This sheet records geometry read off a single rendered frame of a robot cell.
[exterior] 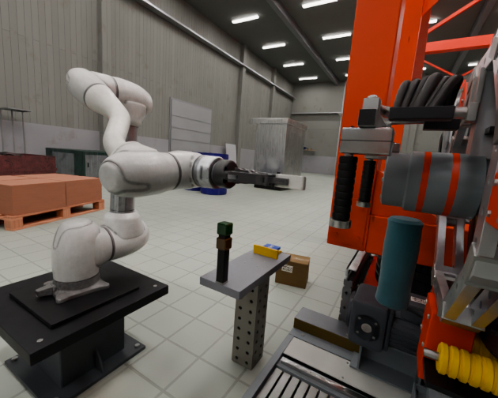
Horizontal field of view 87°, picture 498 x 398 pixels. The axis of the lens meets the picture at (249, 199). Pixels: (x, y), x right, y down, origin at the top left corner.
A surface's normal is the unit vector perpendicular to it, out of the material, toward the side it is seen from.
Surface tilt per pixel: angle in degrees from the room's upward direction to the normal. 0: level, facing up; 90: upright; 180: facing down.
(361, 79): 90
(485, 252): 90
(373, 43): 90
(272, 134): 90
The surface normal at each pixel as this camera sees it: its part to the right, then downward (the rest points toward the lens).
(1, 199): -0.25, 0.14
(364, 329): -0.52, 0.10
